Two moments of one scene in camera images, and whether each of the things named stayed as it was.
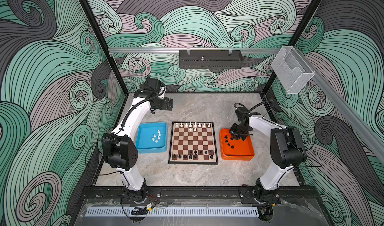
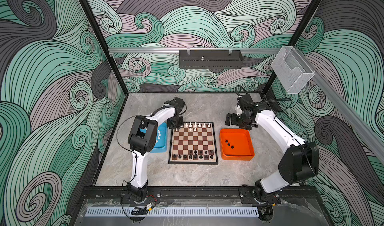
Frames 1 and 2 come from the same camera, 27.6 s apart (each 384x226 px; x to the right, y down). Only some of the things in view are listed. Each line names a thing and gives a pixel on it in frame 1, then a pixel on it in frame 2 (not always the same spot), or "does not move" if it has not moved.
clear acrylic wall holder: [291, 69] does not move
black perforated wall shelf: [210, 59] does not move
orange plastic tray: [236, 149] does not move
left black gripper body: [162, 104] -> [176, 123]
